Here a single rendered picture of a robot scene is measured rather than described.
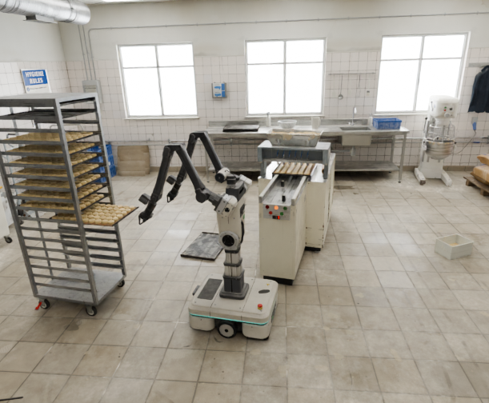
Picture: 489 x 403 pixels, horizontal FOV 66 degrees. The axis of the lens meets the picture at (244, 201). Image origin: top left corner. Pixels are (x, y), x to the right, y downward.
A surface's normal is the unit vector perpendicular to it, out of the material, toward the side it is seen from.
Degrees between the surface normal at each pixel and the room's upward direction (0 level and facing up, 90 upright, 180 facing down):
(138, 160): 68
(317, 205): 90
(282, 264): 90
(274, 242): 90
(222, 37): 90
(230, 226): 101
